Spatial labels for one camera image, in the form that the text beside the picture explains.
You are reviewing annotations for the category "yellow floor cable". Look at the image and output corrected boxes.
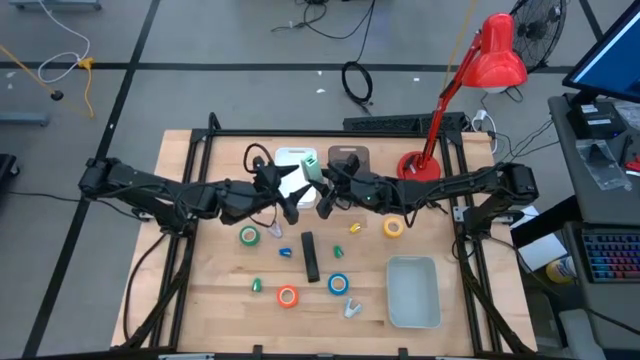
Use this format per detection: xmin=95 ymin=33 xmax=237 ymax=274
xmin=77 ymin=57 xmax=96 ymax=120

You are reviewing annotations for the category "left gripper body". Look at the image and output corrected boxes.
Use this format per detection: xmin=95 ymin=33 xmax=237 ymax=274
xmin=219 ymin=163 xmax=290 ymax=226

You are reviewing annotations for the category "coiled black cable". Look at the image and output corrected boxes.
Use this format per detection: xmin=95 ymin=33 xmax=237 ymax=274
xmin=341 ymin=60 xmax=375 ymax=107

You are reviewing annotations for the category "mint green stapler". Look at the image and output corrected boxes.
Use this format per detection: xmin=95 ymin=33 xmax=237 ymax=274
xmin=299 ymin=153 xmax=324 ymax=184

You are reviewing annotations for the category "white floor cable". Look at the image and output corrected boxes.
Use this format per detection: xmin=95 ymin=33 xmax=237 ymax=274
xmin=37 ymin=0 xmax=92 ymax=85

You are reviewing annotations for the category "smoky translucent plastic bin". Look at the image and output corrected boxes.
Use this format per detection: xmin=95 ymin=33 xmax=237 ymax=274
xmin=327 ymin=144 xmax=373 ymax=176

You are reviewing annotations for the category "white power adapter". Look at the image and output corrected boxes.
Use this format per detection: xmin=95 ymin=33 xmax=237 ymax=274
xmin=472 ymin=108 xmax=499 ymax=154

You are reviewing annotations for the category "small black computer box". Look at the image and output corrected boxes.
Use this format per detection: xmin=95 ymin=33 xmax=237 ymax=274
xmin=565 ymin=99 xmax=627 ymax=140

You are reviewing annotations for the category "loose black floor cable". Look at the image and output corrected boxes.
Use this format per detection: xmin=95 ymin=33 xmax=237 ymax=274
xmin=271 ymin=0 xmax=377 ymax=64

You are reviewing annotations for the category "black perforated metal box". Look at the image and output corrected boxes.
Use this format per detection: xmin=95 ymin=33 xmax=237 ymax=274
xmin=342 ymin=112 xmax=469 ymax=135

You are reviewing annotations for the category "blue tape roll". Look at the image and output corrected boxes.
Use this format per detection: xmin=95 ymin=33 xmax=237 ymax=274
xmin=327 ymin=272 xmax=350 ymax=296

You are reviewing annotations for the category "backlit colourful keyboard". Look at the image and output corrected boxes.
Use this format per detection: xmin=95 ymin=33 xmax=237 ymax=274
xmin=582 ymin=230 xmax=640 ymax=284

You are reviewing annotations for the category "white plastic bin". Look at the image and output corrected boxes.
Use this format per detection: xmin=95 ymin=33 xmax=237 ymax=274
xmin=273 ymin=146 xmax=320 ymax=210

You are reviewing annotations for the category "white paper sheet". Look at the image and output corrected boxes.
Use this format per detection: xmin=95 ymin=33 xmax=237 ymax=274
xmin=517 ymin=232 xmax=569 ymax=273

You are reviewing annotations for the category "black stapler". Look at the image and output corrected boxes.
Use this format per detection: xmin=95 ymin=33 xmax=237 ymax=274
xmin=300 ymin=231 xmax=321 ymax=284

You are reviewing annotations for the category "yellow cord with black plug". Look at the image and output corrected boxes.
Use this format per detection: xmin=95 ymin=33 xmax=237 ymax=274
xmin=0 ymin=44 xmax=65 ymax=102

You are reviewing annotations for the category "yellow wipes canister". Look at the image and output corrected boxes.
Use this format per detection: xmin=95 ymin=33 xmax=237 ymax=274
xmin=544 ymin=254 xmax=579 ymax=285

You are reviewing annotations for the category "yellow tape roll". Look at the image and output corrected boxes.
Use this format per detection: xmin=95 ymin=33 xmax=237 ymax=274
xmin=382 ymin=216 xmax=405 ymax=240

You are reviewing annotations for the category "pale grey rectangular tray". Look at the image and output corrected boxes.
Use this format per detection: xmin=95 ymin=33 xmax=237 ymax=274
xmin=385 ymin=255 xmax=443 ymax=330

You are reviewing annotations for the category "black floor fan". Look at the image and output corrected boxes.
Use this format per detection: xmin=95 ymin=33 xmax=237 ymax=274
xmin=509 ymin=0 xmax=569 ymax=74

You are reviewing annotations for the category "grey table foot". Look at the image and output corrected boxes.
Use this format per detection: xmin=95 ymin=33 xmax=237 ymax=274
xmin=0 ymin=112 xmax=51 ymax=127
xmin=9 ymin=0 xmax=104 ymax=11

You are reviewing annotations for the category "computer monitor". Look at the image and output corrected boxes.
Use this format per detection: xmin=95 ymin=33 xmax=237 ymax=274
xmin=562 ymin=0 xmax=640 ymax=105

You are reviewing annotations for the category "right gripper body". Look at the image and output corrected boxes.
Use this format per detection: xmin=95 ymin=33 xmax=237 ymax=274
xmin=327 ymin=171 xmax=397 ymax=208

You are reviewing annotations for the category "black aluminium table frame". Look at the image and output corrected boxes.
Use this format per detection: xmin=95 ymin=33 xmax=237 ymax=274
xmin=110 ymin=112 xmax=539 ymax=360

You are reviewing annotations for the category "clear plastic bag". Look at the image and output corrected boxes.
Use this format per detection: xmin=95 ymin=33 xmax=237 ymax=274
xmin=574 ymin=138 xmax=632 ymax=192

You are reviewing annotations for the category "grey workstation desk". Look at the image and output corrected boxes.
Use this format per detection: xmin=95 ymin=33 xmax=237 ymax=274
xmin=547 ymin=92 xmax=640 ymax=226

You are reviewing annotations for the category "green tape roll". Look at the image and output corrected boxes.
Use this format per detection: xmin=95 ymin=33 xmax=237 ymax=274
xmin=238 ymin=225 xmax=262 ymax=248

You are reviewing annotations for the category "red desk lamp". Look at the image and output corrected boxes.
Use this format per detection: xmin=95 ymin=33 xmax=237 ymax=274
xmin=397 ymin=12 xmax=529 ymax=182

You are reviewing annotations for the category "yellow hanging cord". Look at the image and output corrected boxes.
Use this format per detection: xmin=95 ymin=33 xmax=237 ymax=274
xmin=442 ymin=0 xmax=480 ymax=94

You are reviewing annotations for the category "orange tape roll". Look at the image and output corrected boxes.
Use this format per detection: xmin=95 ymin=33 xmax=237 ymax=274
xmin=276 ymin=284 xmax=300 ymax=309

